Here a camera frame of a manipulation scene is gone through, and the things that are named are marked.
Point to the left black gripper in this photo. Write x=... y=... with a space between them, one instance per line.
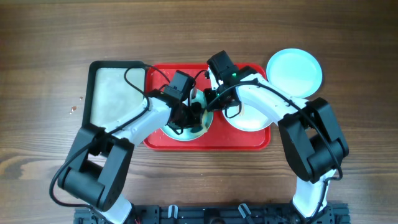
x=194 y=121

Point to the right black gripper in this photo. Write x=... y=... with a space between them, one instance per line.
x=213 y=106

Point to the light blue plate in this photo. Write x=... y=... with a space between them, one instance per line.
x=190 y=134
x=295 y=72

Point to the white plate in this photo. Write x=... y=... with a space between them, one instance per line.
x=247 y=119

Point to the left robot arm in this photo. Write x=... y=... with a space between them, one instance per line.
x=96 y=167

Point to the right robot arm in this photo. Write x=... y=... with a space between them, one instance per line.
x=314 y=144

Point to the red plastic tray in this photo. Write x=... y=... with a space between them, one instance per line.
x=221 y=136

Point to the black water tray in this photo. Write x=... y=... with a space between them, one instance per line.
x=108 y=96

